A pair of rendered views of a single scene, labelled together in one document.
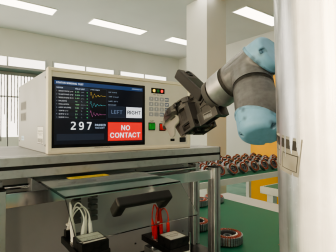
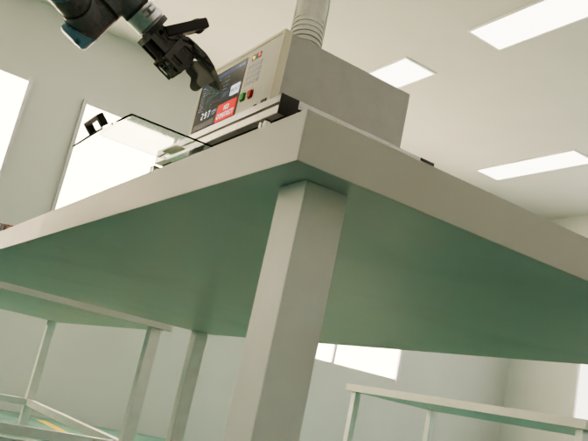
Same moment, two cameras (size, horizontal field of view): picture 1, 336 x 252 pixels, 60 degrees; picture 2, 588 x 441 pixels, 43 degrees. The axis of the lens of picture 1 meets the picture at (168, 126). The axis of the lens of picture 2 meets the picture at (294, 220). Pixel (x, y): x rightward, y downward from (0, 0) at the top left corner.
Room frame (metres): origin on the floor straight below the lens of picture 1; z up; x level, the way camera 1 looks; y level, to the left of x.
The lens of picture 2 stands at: (1.22, -1.61, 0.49)
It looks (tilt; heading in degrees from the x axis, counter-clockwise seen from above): 14 degrees up; 96
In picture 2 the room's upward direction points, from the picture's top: 12 degrees clockwise
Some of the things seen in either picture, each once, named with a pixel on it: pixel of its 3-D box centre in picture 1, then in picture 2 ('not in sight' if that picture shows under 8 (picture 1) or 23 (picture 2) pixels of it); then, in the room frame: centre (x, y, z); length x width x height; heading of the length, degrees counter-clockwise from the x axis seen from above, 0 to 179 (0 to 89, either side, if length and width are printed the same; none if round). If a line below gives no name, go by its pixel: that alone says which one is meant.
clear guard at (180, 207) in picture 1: (106, 193); (150, 150); (0.63, 0.13, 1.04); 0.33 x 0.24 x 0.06; 37
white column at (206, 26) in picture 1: (206, 100); not in sight; (4.93, -0.65, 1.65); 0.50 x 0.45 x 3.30; 37
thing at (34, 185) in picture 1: (42, 181); not in sight; (0.71, 0.30, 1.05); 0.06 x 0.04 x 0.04; 127
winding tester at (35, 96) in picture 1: (101, 115); (295, 119); (0.96, 0.22, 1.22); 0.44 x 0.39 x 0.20; 127
